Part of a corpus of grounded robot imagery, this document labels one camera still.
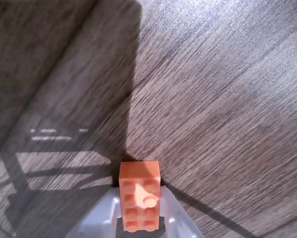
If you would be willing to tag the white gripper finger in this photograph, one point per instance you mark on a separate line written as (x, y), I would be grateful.
(101, 213)
(175, 218)

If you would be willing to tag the orange lego block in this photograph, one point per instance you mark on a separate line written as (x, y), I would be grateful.
(139, 193)

